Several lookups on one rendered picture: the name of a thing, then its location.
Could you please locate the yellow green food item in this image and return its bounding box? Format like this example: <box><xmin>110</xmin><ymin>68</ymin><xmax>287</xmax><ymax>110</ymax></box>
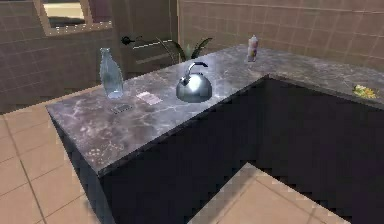
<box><xmin>352</xmin><ymin>84</ymin><xmax>380</xmax><ymax>100</ymax></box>

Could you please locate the brown framed window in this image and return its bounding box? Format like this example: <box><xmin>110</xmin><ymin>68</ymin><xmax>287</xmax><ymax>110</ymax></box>
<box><xmin>32</xmin><ymin>0</ymin><xmax>114</xmax><ymax>37</ymax></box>

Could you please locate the black door handle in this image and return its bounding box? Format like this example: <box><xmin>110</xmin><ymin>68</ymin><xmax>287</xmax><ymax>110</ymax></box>
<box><xmin>120</xmin><ymin>35</ymin><xmax>151</xmax><ymax>46</ymax></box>

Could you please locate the green house plant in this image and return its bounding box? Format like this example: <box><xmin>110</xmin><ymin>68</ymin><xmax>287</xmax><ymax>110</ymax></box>
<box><xmin>156</xmin><ymin>36</ymin><xmax>214</xmax><ymax>63</ymax></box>

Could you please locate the clear glass bottle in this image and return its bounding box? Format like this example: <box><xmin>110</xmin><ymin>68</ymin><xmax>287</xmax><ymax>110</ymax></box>
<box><xmin>99</xmin><ymin>47</ymin><xmax>125</xmax><ymax>100</ymax></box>

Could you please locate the brown room door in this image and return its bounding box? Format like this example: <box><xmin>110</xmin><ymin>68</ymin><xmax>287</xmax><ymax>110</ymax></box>
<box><xmin>110</xmin><ymin>0</ymin><xmax>180</xmax><ymax>80</ymax></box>

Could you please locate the small dark grey phone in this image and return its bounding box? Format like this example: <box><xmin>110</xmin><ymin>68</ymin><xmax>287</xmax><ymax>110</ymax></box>
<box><xmin>111</xmin><ymin>103</ymin><xmax>134</xmax><ymax>115</ymax></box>

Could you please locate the silver metal kettle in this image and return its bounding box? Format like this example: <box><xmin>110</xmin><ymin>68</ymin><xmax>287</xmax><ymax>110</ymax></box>
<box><xmin>175</xmin><ymin>61</ymin><xmax>213</xmax><ymax>104</ymax></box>

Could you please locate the dark marble kitchen counter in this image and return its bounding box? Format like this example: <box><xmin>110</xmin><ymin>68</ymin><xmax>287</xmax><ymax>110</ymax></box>
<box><xmin>45</xmin><ymin>43</ymin><xmax>384</xmax><ymax>224</ymax></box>

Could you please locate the white spray bottle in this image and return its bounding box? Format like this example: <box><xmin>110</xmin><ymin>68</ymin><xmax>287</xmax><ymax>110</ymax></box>
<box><xmin>246</xmin><ymin>34</ymin><xmax>259</xmax><ymax>63</ymax></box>

